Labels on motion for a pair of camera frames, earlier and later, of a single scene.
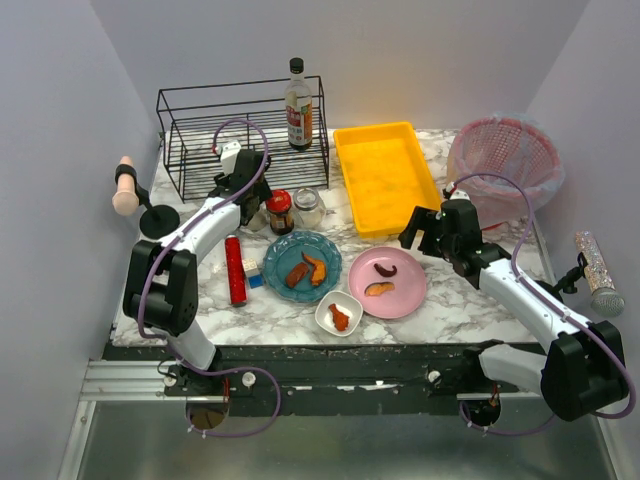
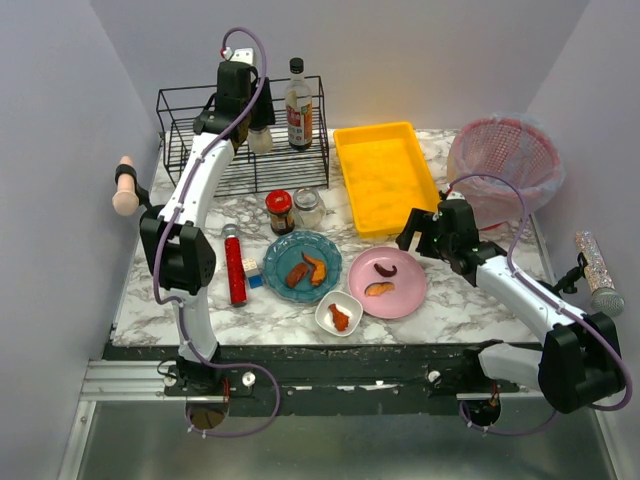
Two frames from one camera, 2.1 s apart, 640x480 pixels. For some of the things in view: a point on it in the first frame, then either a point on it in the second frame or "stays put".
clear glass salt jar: (310, 211) stays put
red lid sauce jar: (278, 205) stays put
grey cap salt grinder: (261, 219) → (260, 140)
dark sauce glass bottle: (299, 107) stays put
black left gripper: (252, 201) → (263, 107)
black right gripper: (428, 228) stays put
